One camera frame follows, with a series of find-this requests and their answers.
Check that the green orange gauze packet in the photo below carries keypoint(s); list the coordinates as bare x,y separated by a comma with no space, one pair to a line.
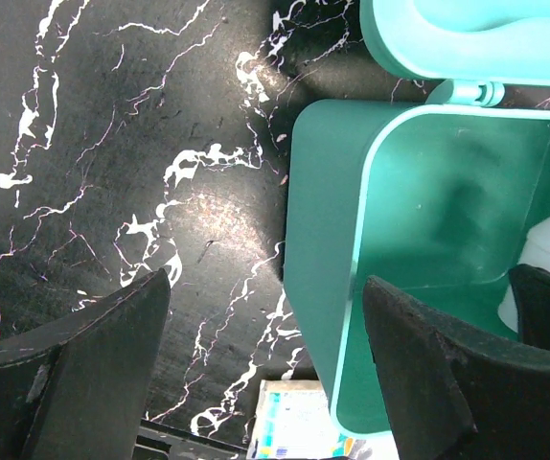
292,421

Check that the green plastic medicine box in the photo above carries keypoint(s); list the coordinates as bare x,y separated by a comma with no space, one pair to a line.
435,198

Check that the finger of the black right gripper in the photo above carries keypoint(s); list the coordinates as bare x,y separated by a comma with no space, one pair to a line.
531,290

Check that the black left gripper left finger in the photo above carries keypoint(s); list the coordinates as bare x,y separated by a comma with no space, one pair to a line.
75,388

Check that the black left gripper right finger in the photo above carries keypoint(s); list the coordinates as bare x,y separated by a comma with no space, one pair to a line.
451,390

